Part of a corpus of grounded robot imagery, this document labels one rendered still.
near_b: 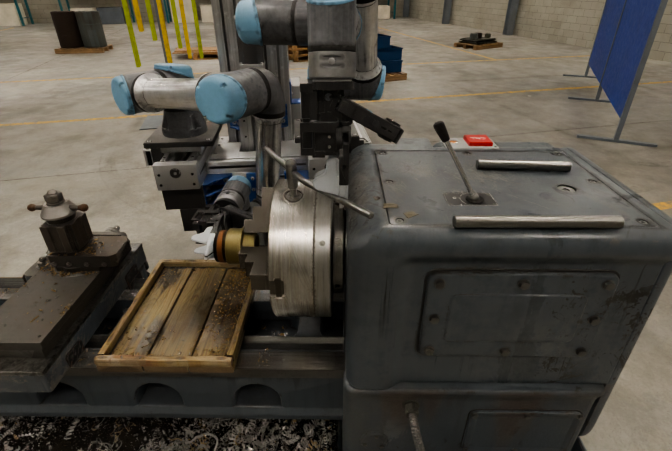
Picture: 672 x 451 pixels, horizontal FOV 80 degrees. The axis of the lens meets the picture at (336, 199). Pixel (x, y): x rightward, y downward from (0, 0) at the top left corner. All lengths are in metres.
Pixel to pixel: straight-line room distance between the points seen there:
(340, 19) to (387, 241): 0.35
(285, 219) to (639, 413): 1.89
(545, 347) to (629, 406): 1.42
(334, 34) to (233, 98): 0.43
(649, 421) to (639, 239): 1.56
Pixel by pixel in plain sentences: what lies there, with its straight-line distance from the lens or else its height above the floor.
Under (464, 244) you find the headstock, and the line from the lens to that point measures 0.70.
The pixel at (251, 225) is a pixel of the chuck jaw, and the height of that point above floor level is 1.13.
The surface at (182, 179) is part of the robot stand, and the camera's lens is 1.38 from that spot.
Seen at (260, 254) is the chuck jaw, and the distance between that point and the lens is 0.89.
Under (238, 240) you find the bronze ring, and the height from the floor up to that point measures 1.12.
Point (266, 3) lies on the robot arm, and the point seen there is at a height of 1.59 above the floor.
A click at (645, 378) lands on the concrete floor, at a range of 2.50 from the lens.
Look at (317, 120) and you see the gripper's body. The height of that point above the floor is 1.43.
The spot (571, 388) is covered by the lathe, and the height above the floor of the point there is 0.86.
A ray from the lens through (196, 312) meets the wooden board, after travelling 1.11.
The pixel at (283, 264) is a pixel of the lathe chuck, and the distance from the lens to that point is 0.79.
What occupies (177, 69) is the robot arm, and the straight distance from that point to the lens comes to 1.42.
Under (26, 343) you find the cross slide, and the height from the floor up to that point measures 0.97.
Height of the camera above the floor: 1.62
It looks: 28 degrees down
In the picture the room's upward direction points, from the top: straight up
